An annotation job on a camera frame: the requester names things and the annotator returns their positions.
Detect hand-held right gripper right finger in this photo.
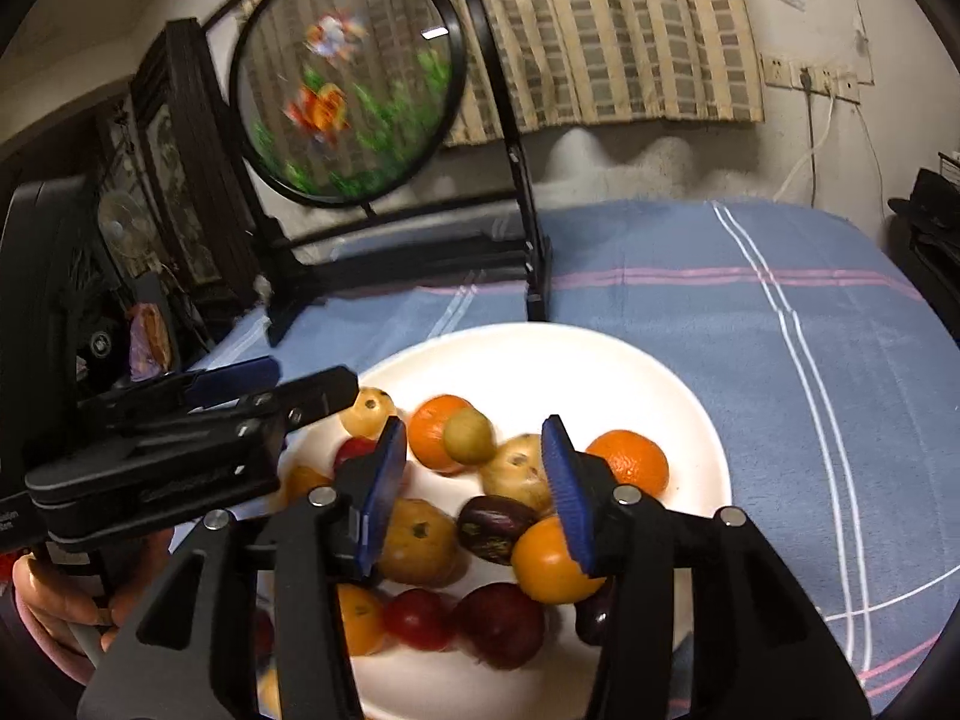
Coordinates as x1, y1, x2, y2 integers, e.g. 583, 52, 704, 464
540, 414, 875, 720

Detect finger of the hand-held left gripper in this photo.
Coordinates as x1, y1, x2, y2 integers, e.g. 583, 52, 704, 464
79, 358, 281, 421
124, 365, 360, 458

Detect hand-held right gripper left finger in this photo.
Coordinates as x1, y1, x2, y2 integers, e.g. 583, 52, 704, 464
77, 415, 408, 720

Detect pale spotted fruit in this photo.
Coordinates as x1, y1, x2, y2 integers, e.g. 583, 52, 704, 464
341, 387, 396, 437

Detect pale yellow round fruit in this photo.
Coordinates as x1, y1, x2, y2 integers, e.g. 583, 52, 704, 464
375, 497, 461, 587

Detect smooth orange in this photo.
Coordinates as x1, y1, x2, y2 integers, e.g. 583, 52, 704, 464
511, 516, 605, 605

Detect large dark water chestnut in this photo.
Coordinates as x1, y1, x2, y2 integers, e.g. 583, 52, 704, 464
457, 495, 539, 565

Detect small orange mandarin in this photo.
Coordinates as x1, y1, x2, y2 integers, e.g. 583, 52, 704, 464
281, 465, 333, 509

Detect large orange mandarin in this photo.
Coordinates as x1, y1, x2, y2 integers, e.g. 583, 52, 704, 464
409, 394, 481, 472

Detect yellow-green longan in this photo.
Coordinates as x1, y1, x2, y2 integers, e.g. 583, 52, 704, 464
443, 409, 497, 466

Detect yellow orange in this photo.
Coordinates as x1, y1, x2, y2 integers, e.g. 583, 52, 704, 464
337, 583, 387, 656

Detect white oval plate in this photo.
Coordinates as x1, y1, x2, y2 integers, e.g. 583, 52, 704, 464
255, 322, 734, 720

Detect person's left hand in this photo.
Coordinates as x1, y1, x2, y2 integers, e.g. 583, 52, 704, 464
11, 529, 175, 685

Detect yellow-brown potato-like fruit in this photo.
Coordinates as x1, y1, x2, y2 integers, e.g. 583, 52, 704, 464
480, 433, 556, 515

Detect colourful plastic bag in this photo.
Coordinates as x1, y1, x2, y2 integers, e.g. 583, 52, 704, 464
127, 302, 173, 382

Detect red round fruit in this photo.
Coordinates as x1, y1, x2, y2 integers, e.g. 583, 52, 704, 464
382, 588, 455, 652

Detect red apple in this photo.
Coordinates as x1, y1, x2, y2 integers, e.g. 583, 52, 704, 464
452, 583, 547, 672

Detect white electric fan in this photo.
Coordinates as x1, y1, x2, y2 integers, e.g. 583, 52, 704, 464
97, 191, 151, 260

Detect blue striped bedsheet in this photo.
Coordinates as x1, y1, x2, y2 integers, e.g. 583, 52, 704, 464
169, 199, 950, 720

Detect dark framed picture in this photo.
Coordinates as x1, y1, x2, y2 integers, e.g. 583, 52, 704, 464
127, 19, 263, 301

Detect round fish painting on stand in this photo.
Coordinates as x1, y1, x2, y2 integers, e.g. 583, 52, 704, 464
169, 0, 554, 346

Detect checked beige curtain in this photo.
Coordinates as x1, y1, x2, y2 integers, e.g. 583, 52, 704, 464
225, 0, 766, 147

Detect white power cable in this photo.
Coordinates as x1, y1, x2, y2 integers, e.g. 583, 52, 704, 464
776, 94, 837, 203

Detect single wall socket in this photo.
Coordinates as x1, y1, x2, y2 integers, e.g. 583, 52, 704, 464
759, 52, 796, 91

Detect wide wall socket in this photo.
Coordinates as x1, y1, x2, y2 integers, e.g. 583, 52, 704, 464
795, 64, 862, 102

